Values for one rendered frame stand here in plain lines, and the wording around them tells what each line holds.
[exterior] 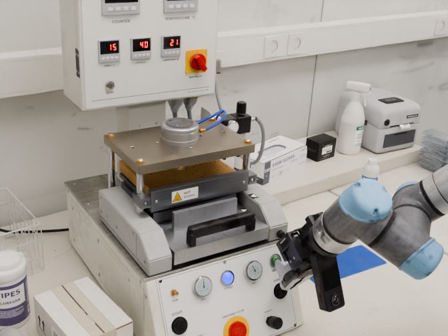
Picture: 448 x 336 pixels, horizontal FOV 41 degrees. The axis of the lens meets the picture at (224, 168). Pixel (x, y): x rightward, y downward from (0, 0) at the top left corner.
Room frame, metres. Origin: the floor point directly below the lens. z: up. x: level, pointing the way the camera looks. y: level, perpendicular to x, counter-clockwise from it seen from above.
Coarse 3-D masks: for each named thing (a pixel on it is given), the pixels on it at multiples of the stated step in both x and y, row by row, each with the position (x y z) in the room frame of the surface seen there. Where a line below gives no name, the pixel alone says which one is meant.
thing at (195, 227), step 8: (232, 216) 1.04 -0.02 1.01; (240, 216) 1.04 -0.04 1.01; (248, 216) 1.05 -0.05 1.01; (200, 224) 1.00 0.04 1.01; (208, 224) 1.00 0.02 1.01; (216, 224) 1.01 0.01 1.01; (224, 224) 1.02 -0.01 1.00; (232, 224) 1.03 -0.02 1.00; (240, 224) 1.04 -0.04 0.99; (248, 224) 1.05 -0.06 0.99; (192, 232) 0.98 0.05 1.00; (200, 232) 0.99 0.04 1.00; (208, 232) 1.00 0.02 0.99; (216, 232) 1.01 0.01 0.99; (192, 240) 0.98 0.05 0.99
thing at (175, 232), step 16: (192, 208) 1.06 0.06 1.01; (208, 208) 1.08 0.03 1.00; (224, 208) 1.10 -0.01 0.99; (240, 208) 1.15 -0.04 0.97; (160, 224) 1.06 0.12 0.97; (176, 224) 1.04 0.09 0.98; (192, 224) 1.06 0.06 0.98; (256, 224) 1.09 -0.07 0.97; (176, 240) 1.00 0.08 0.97; (208, 240) 1.01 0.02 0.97; (224, 240) 1.02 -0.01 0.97; (240, 240) 1.04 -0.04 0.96; (256, 240) 1.06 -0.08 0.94; (176, 256) 0.96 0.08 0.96; (192, 256) 0.98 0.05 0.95
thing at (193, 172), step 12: (120, 168) 1.19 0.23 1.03; (180, 168) 1.17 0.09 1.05; (192, 168) 1.18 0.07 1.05; (204, 168) 1.18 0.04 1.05; (216, 168) 1.19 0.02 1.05; (228, 168) 1.19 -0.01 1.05; (132, 180) 1.14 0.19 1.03; (156, 180) 1.11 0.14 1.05; (168, 180) 1.11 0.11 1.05; (180, 180) 1.12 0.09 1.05
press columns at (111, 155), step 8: (112, 152) 1.17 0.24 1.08; (112, 160) 1.17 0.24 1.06; (248, 160) 1.18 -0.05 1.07; (112, 168) 1.17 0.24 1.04; (248, 168) 1.18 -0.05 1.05; (112, 176) 1.17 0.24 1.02; (136, 176) 1.05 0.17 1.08; (144, 176) 1.05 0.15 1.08; (112, 184) 1.17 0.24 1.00; (136, 184) 1.05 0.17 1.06; (144, 184) 1.05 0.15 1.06; (136, 192) 1.05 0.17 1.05; (144, 192) 1.05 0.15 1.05
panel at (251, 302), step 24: (216, 264) 1.01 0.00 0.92; (240, 264) 1.03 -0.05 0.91; (264, 264) 1.06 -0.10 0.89; (168, 288) 0.94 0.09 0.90; (216, 288) 0.98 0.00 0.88; (240, 288) 1.01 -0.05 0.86; (264, 288) 1.03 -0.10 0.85; (168, 312) 0.92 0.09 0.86; (192, 312) 0.94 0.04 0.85; (216, 312) 0.96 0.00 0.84; (240, 312) 0.99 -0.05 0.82; (264, 312) 1.01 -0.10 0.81; (288, 312) 1.04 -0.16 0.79
